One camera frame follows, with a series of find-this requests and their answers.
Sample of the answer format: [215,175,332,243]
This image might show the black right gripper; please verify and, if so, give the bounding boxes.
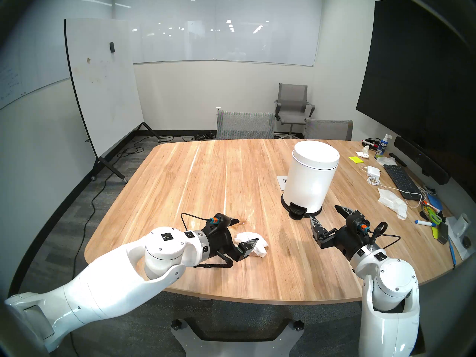
[310,204,372,262]

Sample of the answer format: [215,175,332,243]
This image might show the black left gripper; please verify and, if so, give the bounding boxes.
[203,218,260,263]

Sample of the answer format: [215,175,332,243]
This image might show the white wiping tissue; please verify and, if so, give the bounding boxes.
[234,232,269,258]

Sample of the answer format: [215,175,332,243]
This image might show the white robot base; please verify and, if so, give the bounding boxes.
[170,317,305,357]

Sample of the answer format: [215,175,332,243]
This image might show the large crumpled white tissue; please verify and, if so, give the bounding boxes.
[377,188,408,220]

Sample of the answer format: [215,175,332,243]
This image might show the white pedal trash can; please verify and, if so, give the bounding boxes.
[281,140,340,221]

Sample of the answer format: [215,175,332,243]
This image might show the black keyboard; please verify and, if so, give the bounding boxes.
[383,164,422,201]

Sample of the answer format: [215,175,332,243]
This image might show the whiteboard cleaner spray bottle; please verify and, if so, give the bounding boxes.
[374,134,393,160]

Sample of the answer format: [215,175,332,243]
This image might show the grey fabric-back chair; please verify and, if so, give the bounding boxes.
[304,118,354,141]

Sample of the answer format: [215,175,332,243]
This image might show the black video soundbar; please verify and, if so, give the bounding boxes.
[393,136,450,186]

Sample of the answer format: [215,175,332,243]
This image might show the grey mesh-back chair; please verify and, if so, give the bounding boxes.
[216,109,276,140]

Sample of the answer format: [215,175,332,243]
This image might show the black and yellow block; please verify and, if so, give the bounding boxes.
[431,222,449,245]

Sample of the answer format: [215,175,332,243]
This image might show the grey swivel office chair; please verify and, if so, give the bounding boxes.
[274,83,316,139]

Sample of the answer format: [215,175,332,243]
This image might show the white mug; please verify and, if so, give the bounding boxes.
[457,213,472,238]

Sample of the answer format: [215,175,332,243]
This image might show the rolling whiteboard on stand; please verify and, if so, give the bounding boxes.
[64,19,162,184]

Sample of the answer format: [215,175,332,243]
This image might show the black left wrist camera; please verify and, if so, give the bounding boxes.
[208,213,231,231]

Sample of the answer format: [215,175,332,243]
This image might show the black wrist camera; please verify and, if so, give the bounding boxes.
[208,213,231,231]
[346,210,371,235]

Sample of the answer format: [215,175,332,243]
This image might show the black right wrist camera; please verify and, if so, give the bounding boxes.
[346,210,371,235]

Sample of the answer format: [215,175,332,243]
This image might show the black left gripper loop cable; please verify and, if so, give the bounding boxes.
[193,253,234,270]

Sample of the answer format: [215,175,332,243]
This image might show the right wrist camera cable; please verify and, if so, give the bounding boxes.
[368,221,402,249]

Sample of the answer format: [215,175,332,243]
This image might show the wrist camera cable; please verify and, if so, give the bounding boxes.
[368,221,402,249]
[181,212,211,232]

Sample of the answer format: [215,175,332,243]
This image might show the white charger cable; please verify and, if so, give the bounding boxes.
[359,165,428,209]

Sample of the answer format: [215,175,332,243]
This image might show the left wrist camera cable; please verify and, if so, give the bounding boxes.
[181,212,211,232]

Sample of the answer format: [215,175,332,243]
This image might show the green handled scissors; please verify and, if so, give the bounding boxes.
[422,205,443,226]

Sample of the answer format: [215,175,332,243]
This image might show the long black power cable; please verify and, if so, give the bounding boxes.
[72,134,175,279]

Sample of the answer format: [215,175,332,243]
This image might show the large black wall screen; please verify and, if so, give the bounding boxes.
[356,0,476,197]

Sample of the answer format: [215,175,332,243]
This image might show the glass wall board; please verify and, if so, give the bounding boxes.
[112,0,323,67]

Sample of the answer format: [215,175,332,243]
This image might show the wall whiteboard with handwriting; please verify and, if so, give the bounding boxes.
[0,25,71,110]

